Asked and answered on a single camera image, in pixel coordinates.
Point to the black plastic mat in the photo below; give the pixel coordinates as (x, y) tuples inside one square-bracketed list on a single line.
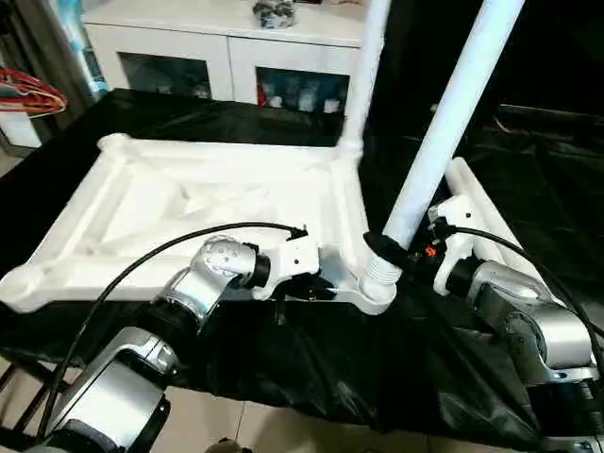
[(311, 377)]

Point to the white plastic table leg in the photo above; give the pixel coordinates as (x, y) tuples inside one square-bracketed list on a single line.
[(453, 113), (508, 238), (368, 66), (457, 176)]

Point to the black metal stand frame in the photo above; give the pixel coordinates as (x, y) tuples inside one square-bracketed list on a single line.
[(24, 406)]

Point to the white cabinet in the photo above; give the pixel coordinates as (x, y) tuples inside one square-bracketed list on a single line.
[(217, 42)]

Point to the white plastic table top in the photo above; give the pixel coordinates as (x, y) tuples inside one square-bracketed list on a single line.
[(142, 198)]

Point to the grey crumpled bundle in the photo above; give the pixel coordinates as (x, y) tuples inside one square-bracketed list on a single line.
[(274, 11)]

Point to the black metal bar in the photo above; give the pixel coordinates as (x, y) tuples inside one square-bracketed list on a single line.
[(557, 111)]

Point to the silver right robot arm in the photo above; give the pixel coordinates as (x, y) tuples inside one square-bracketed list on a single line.
[(528, 321)]

